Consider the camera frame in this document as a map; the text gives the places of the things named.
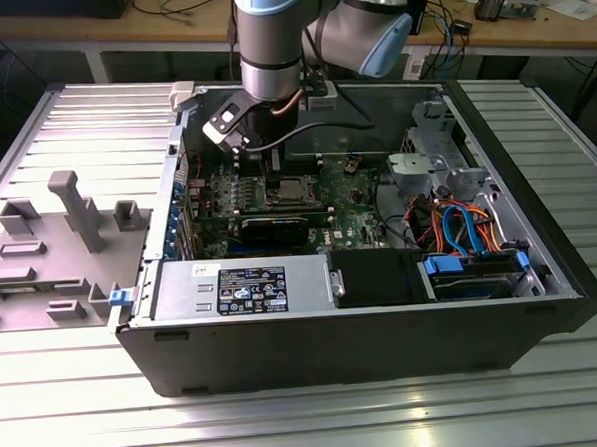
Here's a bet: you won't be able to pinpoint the silver power supply unit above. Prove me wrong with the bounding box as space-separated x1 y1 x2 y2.
147 253 334 322

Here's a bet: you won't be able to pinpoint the silver metal bracket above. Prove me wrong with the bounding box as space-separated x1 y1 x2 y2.
386 150 451 200

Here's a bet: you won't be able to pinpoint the copper coloured hose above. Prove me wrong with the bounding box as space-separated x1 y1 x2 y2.
271 90 305 117

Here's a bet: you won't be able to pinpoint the black PC case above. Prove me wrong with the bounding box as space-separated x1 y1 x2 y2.
101 60 597 402

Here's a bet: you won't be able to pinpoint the black tower box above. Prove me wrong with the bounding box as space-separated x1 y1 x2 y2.
411 0 436 36

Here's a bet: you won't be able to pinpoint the metal socket cover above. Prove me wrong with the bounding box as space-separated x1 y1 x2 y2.
260 174 325 209

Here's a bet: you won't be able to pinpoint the CPU with silver top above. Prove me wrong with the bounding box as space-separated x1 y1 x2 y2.
275 179 303 201

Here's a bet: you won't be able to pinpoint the silver drive cage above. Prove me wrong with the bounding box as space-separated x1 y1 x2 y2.
401 96 479 159

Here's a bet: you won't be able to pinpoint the power supply rating label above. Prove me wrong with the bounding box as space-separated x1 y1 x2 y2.
215 263 289 318

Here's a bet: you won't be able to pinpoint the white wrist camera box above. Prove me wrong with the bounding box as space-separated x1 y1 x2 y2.
200 99 256 157

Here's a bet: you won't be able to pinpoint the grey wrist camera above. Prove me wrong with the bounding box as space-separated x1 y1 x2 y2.
305 93 339 113

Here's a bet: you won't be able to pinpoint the black graphics card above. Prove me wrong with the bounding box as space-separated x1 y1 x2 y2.
238 212 312 252

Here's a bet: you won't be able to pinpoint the black equipment case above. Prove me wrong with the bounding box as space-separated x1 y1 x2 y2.
0 0 137 26

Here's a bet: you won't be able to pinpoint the wooden workbench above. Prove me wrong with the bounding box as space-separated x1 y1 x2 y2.
0 0 597 93

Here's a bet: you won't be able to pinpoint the CPU cooler heatsink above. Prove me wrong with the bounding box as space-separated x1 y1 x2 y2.
473 0 508 24

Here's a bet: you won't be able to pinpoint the blue plastic latch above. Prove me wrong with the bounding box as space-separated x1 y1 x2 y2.
109 286 137 309

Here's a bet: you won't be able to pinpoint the black plastic drive shroud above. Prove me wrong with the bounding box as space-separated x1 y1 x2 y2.
329 246 428 311

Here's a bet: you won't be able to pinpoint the silver metal device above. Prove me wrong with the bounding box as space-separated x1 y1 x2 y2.
504 0 543 22

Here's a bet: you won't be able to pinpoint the grey parts rack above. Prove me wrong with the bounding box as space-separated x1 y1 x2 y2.
0 165 161 333

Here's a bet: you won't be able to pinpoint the black camera cable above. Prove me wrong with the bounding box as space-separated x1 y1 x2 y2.
244 116 377 152

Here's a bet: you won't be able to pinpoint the white paper sheets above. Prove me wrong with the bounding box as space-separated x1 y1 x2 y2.
549 0 597 22

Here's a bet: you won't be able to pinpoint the hard disk in blue carrier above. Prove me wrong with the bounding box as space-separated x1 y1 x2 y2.
417 247 535 304

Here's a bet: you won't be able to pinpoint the green motherboard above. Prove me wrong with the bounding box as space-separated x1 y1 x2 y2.
183 147 399 263

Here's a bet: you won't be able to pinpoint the blue data wire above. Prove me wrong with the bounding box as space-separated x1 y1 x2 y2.
440 199 487 258

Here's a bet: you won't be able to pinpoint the multicoloured power wire bundle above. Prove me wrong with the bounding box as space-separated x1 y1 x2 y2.
401 190 509 260

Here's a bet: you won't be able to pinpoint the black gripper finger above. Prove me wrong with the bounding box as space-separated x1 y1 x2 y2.
266 144 292 175

